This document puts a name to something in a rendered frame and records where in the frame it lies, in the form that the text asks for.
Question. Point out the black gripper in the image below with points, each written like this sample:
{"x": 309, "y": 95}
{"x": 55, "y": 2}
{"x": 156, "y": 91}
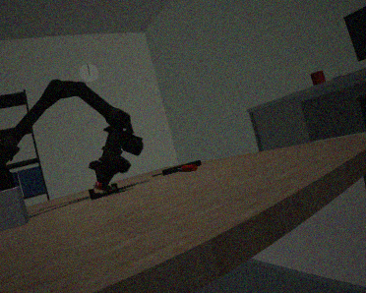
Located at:
{"x": 109, "y": 164}

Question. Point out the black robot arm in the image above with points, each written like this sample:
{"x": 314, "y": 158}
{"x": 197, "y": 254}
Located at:
{"x": 115, "y": 118}

